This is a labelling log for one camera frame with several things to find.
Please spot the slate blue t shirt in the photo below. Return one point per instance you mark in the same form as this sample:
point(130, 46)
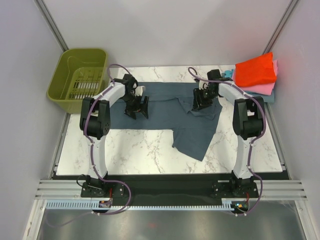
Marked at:
point(170, 107)

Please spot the folded grey blue t shirt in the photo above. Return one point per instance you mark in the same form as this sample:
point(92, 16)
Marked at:
point(266, 98)

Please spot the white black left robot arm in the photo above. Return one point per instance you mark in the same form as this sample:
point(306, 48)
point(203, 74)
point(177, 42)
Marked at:
point(95, 117)

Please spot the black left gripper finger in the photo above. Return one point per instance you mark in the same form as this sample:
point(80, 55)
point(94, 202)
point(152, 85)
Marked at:
point(144, 112)
point(144, 104)

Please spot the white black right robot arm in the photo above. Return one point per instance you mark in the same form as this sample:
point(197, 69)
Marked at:
point(248, 122)

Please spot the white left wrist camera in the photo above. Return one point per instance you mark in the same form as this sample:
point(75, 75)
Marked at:
point(139, 90)

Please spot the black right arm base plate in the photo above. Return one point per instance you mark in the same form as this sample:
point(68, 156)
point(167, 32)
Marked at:
point(233, 190)

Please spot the aluminium left corner post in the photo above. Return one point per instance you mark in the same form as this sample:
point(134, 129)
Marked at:
point(44, 10)

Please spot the folded red t shirt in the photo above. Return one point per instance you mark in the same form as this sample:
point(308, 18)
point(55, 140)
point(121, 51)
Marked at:
point(256, 71)

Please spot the folded teal t shirt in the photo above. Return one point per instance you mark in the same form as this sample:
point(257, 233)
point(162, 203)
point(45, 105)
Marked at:
point(229, 73)

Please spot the olive green plastic basket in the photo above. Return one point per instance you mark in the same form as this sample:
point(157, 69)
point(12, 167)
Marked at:
point(80, 73)

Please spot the aluminium extrusion rail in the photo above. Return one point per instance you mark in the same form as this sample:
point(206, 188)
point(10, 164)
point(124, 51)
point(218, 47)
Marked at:
point(269, 189)

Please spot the light blue slotted cable duct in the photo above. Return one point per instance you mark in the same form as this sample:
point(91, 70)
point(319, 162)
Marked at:
point(99, 205)

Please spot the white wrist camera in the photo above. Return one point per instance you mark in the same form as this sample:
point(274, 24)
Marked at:
point(202, 85)
point(139, 90)

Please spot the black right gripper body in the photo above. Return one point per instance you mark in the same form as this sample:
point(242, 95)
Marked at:
point(207, 96)

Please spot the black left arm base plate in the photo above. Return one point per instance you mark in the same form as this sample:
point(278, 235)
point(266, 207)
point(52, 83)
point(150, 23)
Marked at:
point(103, 190)

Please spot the aluminium corner post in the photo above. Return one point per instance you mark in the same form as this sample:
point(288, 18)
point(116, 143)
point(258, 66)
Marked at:
point(44, 10)
point(281, 25)

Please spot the aluminium right corner post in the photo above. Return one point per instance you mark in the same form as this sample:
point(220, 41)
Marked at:
point(281, 25)

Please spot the folded pink t shirt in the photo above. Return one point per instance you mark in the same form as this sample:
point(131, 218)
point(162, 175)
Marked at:
point(264, 89)

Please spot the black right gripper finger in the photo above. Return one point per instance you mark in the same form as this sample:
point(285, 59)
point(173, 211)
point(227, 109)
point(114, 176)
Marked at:
point(196, 94)
point(195, 106)

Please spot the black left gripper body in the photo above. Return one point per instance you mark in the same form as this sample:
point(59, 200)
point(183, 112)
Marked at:
point(131, 100)

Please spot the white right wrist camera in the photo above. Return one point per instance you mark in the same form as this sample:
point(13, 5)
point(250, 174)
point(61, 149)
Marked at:
point(202, 85)

